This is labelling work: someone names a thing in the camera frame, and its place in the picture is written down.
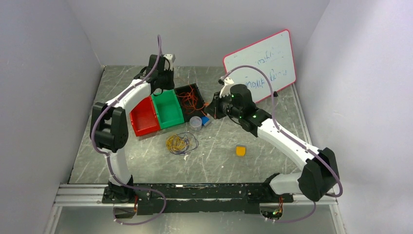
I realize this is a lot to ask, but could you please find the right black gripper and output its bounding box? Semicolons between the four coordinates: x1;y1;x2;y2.
204;91;242;119

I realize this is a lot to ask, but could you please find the orange cable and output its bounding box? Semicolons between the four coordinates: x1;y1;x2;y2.
177;92;201;115
179;94;199;115
176;89;207;114

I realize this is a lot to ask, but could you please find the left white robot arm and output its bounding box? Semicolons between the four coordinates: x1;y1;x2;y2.
90;54;175;203

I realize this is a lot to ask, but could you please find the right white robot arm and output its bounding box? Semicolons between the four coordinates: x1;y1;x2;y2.
205;84;339;202

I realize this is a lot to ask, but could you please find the blue eraser block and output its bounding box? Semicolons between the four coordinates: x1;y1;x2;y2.
201;116;211;126

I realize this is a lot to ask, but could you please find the clear round container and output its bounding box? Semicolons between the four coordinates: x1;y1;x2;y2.
189;116;203;131

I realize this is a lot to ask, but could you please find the black plastic bin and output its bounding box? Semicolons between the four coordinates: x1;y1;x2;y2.
174;83;207;122

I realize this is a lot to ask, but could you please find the green plastic bin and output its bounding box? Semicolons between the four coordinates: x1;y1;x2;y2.
151;90;184;129

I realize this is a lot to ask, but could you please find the red plastic bin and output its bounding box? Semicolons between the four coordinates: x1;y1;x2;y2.
130;96;161;137

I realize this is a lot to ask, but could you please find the orange yellow block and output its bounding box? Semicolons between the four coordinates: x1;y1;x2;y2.
235;146;246;157

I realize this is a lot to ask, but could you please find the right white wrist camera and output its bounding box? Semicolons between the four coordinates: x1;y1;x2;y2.
219;77;235;98

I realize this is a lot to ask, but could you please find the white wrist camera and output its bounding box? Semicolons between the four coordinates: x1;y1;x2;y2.
163;54;175;71
219;77;235;98

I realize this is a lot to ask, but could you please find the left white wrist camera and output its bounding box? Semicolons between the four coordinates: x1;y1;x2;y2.
163;54;175;71

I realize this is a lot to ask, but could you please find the yellow cable bundle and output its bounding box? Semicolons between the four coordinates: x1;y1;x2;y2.
166;135;188;153

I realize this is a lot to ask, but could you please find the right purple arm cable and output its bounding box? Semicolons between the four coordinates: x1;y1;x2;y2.
220;65;343;224

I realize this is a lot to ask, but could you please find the white board with red frame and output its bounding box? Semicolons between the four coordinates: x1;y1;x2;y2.
223;29;296;103

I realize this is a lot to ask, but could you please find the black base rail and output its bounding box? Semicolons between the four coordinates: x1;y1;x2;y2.
101;182;293;215

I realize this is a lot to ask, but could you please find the aluminium frame rail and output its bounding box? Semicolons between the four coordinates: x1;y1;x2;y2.
54;184;106;207

